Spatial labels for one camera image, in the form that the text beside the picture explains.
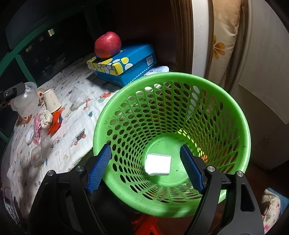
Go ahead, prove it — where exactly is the white paper cup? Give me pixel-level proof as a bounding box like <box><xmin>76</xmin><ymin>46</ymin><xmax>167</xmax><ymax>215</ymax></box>
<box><xmin>43</xmin><ymin>88</ymin><xmax>62</xmax><ymax>113</ymax></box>

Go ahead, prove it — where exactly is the orange snack wrapper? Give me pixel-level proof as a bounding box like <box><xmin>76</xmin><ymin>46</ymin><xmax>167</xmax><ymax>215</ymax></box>
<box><xmin>48</xmin><ymin>107</ymin><xmax>65</xmax><ymax>135</ymax></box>

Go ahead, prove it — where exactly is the orange water bottle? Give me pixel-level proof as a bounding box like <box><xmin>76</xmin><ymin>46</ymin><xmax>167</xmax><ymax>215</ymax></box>
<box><xmin>10</xmin><ymin>82</ymin><xmax>39</xmax><ymax>123</ymax></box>

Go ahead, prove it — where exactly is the clear plastic food container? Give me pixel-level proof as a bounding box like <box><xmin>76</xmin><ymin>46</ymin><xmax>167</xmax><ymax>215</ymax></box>
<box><xmin>31</xmin><ymin>135</ymin><xmax>52</xmax><ymax>166</ymax></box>

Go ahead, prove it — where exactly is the printed white tablecloth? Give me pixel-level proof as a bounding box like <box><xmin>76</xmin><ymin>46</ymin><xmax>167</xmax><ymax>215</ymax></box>
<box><xmin>1</xmin><ymin>53</ymin><xmax>170</xmax><ymax>217</ymax></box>

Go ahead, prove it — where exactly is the white paper ball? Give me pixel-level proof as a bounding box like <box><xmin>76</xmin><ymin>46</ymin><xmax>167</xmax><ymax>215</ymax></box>
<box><xmin>40</xmin><ymin>110</ymin><xmax>53</xmax><ymax>129</ymax></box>

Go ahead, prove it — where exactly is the small round plush toy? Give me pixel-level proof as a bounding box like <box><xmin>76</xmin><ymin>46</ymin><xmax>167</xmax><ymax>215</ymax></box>
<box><xmin>37</xmin><ymin>88</ymin><xmax>46</xmax><ymax>104</ymax></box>

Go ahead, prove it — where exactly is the pink snack wrapper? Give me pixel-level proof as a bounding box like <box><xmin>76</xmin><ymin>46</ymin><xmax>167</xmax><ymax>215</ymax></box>
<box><xmin>33</xmin><ymin>114</ymin><xmax>42</xmax><ymax>145</ymax></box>

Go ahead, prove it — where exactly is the floral beige pillow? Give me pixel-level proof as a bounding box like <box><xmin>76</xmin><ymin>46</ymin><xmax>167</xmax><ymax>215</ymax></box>
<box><xmin>208</xmin><ymin>0</ymin><xmax>242</xmax><ymax>87</ymax></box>

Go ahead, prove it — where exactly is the clear plastic cup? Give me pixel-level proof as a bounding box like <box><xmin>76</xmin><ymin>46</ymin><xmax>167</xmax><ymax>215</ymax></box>
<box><xmin>69</xmin><ymin>87</ymin><xmax>88</xmax><ymax>109</ymax></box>

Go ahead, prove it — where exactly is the green plastic mesh wastebasket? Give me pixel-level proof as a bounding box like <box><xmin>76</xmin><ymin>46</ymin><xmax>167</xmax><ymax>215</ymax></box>
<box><xmin>93</xmin><ymin>72</ymin><xmax>251</xmax><ymax>218</ymax></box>

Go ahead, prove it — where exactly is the floral fabric bag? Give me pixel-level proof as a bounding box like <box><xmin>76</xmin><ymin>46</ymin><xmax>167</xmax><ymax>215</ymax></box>
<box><xmin>260</xmin><ymin>188</ymin><xmax>288</xmax><ymax>234</ymax></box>

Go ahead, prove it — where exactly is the white tissue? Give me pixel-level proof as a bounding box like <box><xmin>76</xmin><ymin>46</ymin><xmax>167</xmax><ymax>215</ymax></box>
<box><xmin>144</xmin><ymin>154</ymin><xmax>171</xmax><ymax>176</ymax></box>

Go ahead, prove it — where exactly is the blue yellow tissue box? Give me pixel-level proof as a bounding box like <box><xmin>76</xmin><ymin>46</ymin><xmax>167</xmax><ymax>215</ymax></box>
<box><xmin>87</xmin><ymin>44</ymin><xmax>156</xmax><ymax>87</ymax></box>

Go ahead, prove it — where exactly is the red apple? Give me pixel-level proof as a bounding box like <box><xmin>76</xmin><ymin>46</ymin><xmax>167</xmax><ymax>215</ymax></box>
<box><xmin>94</xmin><ymin>31</ymin><xmax>122</xmax><ymax>59</ymax></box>

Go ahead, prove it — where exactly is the white plastic cup lid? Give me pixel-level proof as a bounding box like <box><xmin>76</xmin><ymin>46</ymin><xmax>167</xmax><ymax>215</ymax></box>
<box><xmin>25</xmin><ymin>129</ymin><xmax>34</xmax><ymax>145</ymax></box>

